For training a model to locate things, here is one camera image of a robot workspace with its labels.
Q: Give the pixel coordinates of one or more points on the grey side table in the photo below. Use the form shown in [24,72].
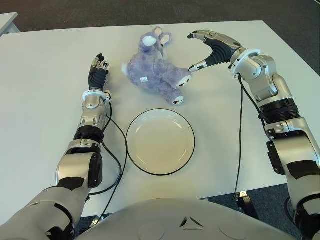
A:
[7,23]

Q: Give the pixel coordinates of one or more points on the purple plush bunny doll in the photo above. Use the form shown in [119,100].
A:
[155,72]

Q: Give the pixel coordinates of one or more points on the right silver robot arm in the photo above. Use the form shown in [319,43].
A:
[287,140]

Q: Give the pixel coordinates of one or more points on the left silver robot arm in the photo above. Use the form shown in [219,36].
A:
[90,120]

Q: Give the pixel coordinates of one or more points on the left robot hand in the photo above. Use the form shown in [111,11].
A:
[97,77]

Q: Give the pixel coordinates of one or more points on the silver robot torso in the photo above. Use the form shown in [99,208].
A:
[187,220]

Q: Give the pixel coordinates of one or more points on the white plate black rim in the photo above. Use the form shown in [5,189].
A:
[160,145]

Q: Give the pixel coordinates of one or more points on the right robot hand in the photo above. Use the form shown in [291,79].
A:
[220,50]

